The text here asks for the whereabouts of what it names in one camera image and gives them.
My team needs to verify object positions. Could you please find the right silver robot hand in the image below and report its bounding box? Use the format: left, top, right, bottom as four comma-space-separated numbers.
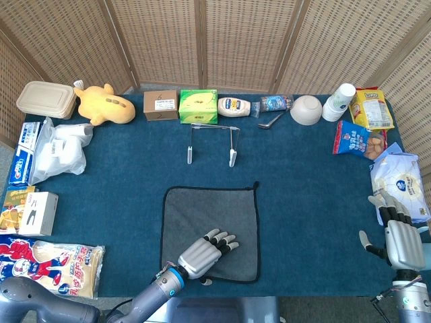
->
358, 193, 426, 271

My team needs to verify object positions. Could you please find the clear plastic water bottle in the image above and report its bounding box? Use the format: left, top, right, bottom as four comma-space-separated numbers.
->
249, 94, 294, 119

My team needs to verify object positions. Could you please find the brown cardboard box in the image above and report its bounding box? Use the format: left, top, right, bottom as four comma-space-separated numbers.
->
143, 89, 179, 122

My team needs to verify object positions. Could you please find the grey and blue cloth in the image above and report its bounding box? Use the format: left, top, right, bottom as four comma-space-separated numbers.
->
158, 181, 261, 283

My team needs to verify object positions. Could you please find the light blue jug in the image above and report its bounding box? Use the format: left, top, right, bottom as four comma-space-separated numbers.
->
416, 225, 431, 270

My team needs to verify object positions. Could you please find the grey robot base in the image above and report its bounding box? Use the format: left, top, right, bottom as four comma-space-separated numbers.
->
134, 295, 282, 323

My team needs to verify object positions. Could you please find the dark ladle spoon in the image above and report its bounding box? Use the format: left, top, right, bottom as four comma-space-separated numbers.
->
257, 111, 286, 130

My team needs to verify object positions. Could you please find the stack of paper cups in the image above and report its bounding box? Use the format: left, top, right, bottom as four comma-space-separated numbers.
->
321, 83, 357, 122

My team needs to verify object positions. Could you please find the large white blue bag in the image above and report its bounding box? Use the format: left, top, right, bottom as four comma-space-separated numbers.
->
369, 141, 431, 225

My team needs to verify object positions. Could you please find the yellow Lipo snack bag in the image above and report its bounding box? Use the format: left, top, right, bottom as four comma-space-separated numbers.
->
348, 87, 395, 131

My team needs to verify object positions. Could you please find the white box black print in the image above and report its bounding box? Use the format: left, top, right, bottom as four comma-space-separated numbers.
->
18, 191, 59, 236

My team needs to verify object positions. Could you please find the white plastic bag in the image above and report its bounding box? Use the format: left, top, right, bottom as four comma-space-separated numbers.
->
30, 116, 94, 184

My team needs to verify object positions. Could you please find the blue Crest toothpaste box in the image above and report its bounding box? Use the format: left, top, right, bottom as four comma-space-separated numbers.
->
8, 145, 36, 188

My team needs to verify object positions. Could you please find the yellow snack box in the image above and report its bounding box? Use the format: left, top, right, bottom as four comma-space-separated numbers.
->
0, 185, 36, 235

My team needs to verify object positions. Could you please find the beige lidded lunch box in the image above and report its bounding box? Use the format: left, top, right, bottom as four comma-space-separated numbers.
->
15, 80, 77, 120

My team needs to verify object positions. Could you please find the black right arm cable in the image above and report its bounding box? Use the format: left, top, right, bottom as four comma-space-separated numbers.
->
370, 289, 398, 323

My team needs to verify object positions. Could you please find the green tissue pack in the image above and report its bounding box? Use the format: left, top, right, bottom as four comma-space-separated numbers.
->
178, 88, 219, 124

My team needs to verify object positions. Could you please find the beige upturned bowl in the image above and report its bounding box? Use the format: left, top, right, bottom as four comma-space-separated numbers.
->
290, 95, 323, 127

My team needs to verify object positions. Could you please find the metal wire rack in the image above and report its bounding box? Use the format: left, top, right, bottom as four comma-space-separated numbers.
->
186, 122, 241, 168

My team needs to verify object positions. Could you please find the yellow plush toy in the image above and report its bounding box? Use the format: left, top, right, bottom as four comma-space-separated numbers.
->
73, 79, 136, 127

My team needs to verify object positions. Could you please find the blue biscuit snack bag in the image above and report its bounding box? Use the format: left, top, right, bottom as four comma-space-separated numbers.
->
332, 120, 388, 162

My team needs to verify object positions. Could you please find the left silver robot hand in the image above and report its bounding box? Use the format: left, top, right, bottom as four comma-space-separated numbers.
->
176, 228, 240, 286

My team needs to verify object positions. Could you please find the white blue toothpaste box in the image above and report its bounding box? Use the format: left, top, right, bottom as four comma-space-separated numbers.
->
16, 121, 41, 152

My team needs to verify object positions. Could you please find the wicker folding screen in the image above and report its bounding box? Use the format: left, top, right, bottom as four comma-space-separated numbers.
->
0, 0, 431, 203

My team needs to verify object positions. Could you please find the mayonnaise squeeze bottle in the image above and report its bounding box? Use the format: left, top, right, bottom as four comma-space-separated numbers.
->
217, 96, 253, 118

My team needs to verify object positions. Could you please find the blue carpet table cover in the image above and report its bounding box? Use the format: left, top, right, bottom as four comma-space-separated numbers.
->
0, 92, 420, 299

